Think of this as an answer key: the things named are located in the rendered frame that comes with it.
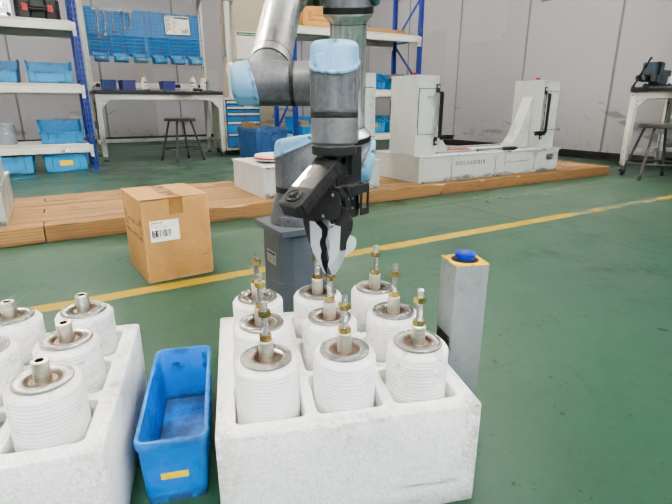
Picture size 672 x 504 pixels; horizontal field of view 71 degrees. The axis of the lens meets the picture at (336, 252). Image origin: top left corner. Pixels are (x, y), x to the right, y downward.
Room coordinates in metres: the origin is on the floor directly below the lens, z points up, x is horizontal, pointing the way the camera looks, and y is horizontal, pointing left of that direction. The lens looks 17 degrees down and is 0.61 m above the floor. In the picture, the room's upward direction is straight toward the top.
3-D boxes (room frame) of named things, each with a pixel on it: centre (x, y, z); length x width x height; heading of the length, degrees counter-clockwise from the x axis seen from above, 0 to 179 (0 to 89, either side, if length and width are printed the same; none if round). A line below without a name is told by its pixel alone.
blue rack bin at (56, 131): (4.75, 2.68, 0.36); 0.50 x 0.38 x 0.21; 30
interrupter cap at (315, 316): (0.76, 0.01, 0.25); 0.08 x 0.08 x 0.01
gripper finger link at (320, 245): (0.78, 0.02, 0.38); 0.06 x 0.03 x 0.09; 142
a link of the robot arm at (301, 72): (0.87, 0.01, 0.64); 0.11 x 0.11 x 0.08; 86
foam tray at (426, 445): (0.76, 0.01, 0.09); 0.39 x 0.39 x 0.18; 12
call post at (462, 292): (0.89, -0.26, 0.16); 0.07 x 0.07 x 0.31; 12
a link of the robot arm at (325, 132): (0.77, 0.00, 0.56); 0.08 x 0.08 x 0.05
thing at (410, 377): (0.67, -0.13, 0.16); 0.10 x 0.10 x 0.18
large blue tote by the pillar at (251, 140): (5.43, 0.82, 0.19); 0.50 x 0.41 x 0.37; 35
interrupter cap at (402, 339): (0.67, -0.13, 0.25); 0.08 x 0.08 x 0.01
